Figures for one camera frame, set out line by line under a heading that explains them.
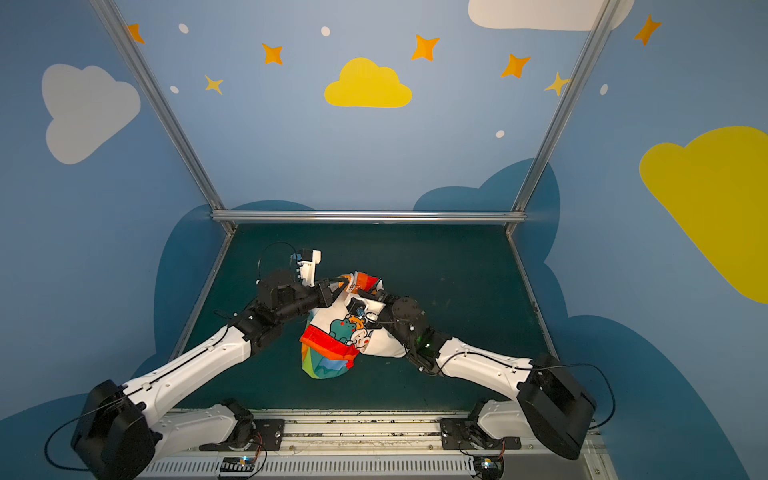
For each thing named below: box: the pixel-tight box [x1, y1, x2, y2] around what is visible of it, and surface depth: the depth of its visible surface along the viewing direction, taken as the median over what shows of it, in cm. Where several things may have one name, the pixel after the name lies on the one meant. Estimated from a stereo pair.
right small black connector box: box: [474, 455, 505, 480], surface depth 73 cm
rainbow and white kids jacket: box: [300, 272, 407, 379], surface depth 84 cm
